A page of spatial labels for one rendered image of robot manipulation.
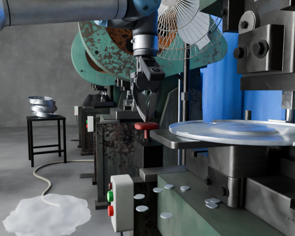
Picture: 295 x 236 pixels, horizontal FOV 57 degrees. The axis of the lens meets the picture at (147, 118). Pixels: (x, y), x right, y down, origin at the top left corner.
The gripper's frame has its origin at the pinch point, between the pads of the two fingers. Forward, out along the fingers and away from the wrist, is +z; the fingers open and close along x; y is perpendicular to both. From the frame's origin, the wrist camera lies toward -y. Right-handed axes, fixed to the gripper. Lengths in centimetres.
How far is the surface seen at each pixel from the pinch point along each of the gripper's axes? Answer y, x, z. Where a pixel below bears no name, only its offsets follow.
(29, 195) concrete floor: 157, 57, 78
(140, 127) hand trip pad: -2.7, 2.8, 2.4
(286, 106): -33.1, -20.4, -5.2
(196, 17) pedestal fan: 39, -34, -42
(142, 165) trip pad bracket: -5.5, 3.0, 12.8
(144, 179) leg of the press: -11.7, 4.0, 14.9
